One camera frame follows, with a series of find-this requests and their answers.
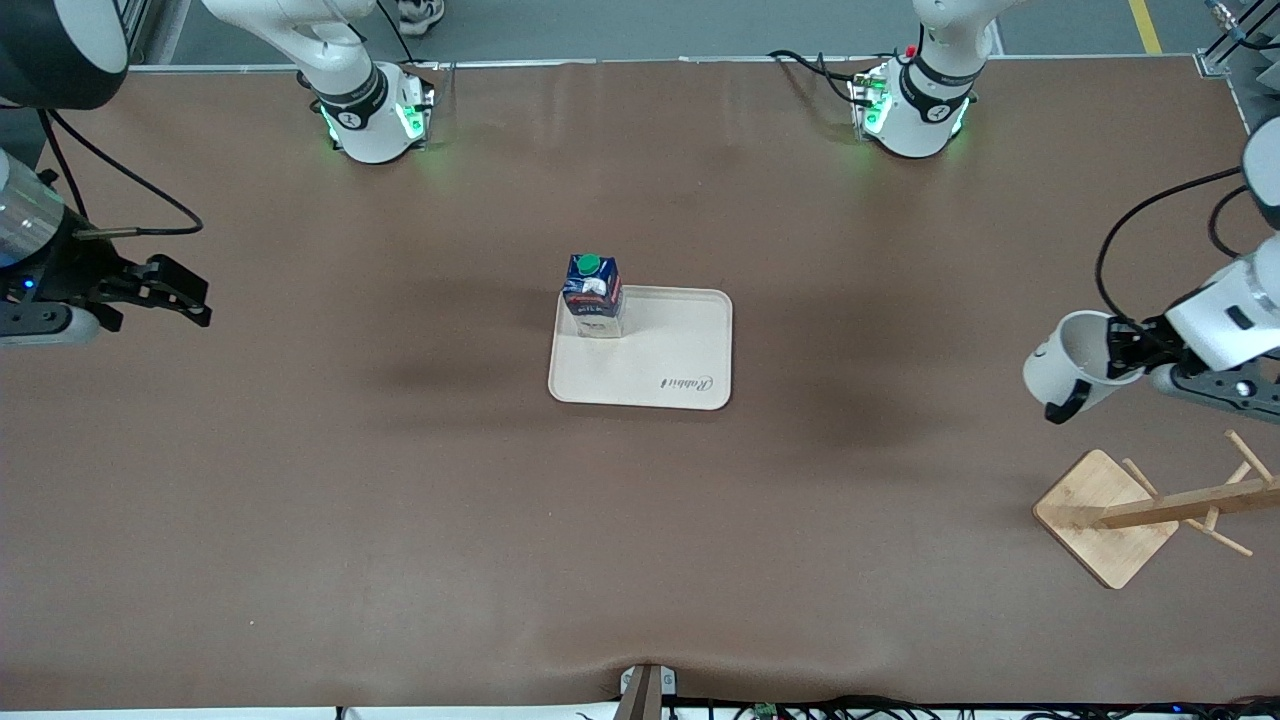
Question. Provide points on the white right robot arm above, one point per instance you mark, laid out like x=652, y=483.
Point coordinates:
x=345, y=75

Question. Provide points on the aluminium frame post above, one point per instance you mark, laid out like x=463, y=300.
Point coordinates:
x=1235, y=45
x=140, y=30

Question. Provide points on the white sneaker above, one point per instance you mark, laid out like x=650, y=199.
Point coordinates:
x=420, y=12

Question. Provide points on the blue milk carton green cap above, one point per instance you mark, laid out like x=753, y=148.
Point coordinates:
x=593, y=296

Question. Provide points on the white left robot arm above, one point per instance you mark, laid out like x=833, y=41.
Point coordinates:
x=925, y=95

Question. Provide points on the wooden cup rack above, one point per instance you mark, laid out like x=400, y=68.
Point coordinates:
x=1100, y=520

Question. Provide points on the cream plastic tray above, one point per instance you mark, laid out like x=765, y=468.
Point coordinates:
x=660, y=350

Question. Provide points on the brown table mat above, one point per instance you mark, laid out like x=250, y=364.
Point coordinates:
x=300, y=450

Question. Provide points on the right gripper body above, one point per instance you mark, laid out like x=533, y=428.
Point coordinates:
x=72, y=268

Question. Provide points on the camera stand bracket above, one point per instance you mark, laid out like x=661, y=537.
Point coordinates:
x=645, y=692

